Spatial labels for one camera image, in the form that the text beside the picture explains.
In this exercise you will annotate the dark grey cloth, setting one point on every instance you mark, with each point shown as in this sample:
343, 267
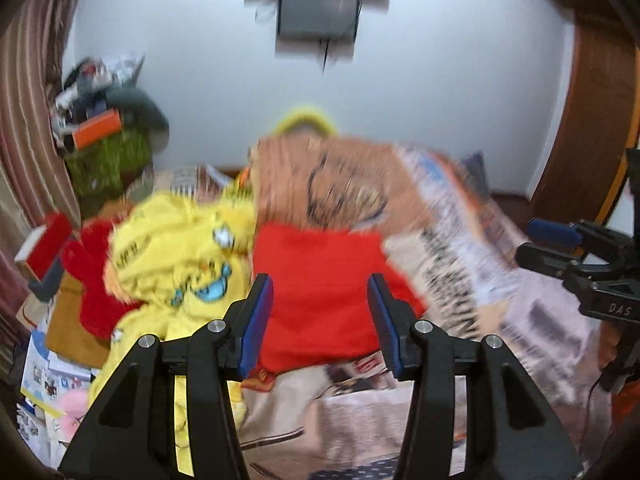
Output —
142, 112

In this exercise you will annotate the pink plush toy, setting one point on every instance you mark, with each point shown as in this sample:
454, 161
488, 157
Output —
72, 410

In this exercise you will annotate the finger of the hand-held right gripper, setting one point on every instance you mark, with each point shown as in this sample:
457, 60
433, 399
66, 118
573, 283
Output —
542, 260
552, 232

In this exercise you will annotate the brown wooden door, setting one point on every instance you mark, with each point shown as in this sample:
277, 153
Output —
590, 110

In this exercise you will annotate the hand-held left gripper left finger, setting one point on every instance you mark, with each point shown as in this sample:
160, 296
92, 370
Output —
255, 325

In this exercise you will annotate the red fleece cloth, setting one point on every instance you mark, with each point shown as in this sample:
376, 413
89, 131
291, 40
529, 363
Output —
95, 285

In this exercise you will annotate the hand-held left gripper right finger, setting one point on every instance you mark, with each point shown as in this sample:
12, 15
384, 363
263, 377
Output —
386, 327

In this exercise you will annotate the green cloth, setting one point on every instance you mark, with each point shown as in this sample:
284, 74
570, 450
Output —
107, 162

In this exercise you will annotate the striped curtain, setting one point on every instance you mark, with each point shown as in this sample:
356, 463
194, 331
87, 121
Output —
30, 125

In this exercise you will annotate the yellow plush hoop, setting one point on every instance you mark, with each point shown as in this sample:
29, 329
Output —
305, 120

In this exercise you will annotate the yellow printed garment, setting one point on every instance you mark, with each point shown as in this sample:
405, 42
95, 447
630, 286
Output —
180, 260

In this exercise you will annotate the pile of printed papers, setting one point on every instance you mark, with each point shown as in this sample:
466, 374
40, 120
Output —
45, 385

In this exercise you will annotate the red jacket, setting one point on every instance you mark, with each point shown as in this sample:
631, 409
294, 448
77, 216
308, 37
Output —
325, 290

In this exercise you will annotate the grey television wall mount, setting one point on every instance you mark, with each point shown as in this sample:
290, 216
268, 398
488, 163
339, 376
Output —
317, 17

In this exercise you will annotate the orange box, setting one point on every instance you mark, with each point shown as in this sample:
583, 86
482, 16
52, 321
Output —
97, 130

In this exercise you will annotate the pile of toy boxes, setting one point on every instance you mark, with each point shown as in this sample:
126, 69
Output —
92, 85

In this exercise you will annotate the printed blanket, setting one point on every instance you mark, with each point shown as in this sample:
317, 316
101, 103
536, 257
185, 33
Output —
500, 320

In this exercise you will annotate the red box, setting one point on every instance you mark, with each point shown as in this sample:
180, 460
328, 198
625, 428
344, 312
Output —
45, 247

